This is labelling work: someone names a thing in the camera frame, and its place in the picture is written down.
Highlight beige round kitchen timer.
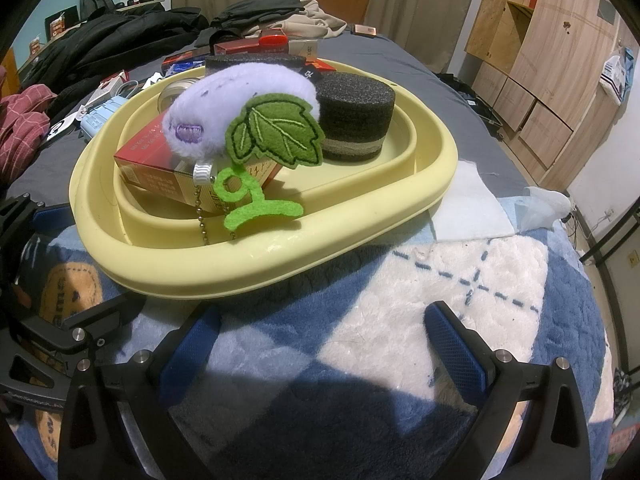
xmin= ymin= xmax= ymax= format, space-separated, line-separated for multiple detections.
xmin=157 ymin=80 xmax=201 ymax=111

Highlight blue snack packet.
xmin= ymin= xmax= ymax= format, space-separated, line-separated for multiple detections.
xmin=162 ymin=61 xmax=201 ymax=79

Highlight pale yellow plastic basin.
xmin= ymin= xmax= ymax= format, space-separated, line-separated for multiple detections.
xmin=69 ymin=57 xmax=459 ymax=302

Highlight blue white plush blanket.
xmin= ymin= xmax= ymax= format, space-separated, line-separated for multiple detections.
xmin=10 ymin=159 xmax=617 ymax=480

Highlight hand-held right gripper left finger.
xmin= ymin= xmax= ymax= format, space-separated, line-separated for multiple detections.
xmin=57 ymin=302 xmax=224 ymax=480

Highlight black clothes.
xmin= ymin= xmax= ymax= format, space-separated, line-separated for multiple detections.
xmin=20 ymin=7 xmax=211 ymax=111

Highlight red gold cigarette carton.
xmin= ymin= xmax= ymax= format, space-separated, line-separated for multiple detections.
xmin=113 ymin=112 xmax=284 ymax=217

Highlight small red white box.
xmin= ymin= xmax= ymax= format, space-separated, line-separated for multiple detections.
xmin=99 ymin=74 xmax=131 ymax=101

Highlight dark green jacket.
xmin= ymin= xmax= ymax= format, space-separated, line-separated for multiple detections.
xmin=209 ymin=0 xmax=306 ymax=41

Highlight beige garment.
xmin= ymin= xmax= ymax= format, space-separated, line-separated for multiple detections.
xmin=260 ymin=0 xmax=349 ymax=41

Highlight light blue case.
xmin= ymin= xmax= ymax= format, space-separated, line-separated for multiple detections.
xmin=79 ymin=94 xmax=124 ymax=139

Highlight round dark grey sponge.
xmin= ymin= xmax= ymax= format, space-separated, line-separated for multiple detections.
xmin=314 ymin=73 xmax=397 ymax=162

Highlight white plastic bag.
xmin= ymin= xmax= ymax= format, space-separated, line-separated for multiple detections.
xmin=599 ymin=47 xmax=637 ymax=106

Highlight purple plush toy green leaf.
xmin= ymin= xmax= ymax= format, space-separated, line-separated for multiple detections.
xmin=162 ymin=62 xmax=326 ymax=249

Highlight white tissue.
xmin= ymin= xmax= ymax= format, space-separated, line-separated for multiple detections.
xmin=522 ymin=184 xmax=574 ymax=231

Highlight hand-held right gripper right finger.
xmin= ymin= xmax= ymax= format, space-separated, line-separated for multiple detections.
xmin=423 ymin=300 xmax=592 ymax=480

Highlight black backpack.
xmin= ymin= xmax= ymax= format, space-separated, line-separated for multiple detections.
xmin=78 ymin=0 xmax=119 ymax=21

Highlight red plaid cloth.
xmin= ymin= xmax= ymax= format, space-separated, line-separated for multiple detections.
xmin=0 ymin=84 xmax=59 ymax=186

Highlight black open case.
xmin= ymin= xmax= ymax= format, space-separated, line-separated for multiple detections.
xmin=438 ymin=72 xmax=504 ymax=136

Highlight wooden wardrobe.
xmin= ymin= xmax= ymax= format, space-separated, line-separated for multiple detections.
xmin=463 ymin=0 xmax=637 ymax=191

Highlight rectangular black sponge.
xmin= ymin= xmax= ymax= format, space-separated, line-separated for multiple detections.
xmin=205 ymin=54 xmax=307 ymax=84

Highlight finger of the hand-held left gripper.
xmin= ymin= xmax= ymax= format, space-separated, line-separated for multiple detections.
xmin=9 ymin=292 xmax=149 ymax=362
xmin=0 ymin=194 xmax=77 ymax=282

